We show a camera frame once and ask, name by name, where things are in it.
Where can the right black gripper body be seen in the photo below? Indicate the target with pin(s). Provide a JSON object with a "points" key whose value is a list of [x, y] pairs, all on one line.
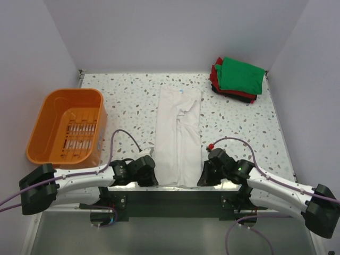
{"points": [[222, 172]]}

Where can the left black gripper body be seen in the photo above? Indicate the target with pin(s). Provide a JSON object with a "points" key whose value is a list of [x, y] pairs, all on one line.
{"points": [[135, 177]]}

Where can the white t shirt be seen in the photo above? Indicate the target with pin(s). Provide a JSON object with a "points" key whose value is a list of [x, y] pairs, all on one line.
{"points": [[177, 152]]}

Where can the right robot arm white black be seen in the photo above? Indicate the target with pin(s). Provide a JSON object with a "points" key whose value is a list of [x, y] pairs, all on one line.
{"points": [[316, 207]]}

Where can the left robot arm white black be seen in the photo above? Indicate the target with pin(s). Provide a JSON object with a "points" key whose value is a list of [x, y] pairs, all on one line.
{"points": [[47, 186]]}

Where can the orange plastic basket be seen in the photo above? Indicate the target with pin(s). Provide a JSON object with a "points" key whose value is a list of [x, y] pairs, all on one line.
{"points": [[69, 130]]}

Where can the red folded t shirt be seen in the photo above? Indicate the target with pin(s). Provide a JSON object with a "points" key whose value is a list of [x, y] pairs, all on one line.
{"points": [[213, 78]]}

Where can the green folded t shirt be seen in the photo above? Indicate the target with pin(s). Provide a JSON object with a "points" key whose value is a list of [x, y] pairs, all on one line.
{"points": [[239, 76]]}

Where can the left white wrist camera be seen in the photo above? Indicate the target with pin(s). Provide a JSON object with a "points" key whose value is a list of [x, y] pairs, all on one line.
{"points": [[146, 152]]}

